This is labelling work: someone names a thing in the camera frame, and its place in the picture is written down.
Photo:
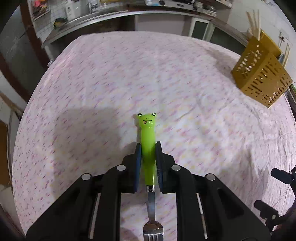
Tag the yellow utensil holder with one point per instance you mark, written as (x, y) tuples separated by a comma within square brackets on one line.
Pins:
[(259, 74)]

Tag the cream chopstick bundle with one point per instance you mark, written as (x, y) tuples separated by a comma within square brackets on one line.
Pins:
[(286, 55)]

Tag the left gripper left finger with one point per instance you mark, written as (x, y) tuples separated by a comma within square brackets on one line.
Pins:
[(90, 203)]

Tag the kitchen counter cabinet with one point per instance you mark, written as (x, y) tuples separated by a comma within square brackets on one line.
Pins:
[(156, 20)]

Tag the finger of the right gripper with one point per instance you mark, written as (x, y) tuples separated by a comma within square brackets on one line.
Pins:
[(269, 214), (283, 176)]

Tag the green frog handle fork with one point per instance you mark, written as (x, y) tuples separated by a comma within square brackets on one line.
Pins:
[(152, 230)]

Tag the pink floral tablecloth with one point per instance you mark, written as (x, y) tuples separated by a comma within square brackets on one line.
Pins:
[(82, 118)]

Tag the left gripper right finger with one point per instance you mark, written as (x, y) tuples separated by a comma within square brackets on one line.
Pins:
[(206, 208)]

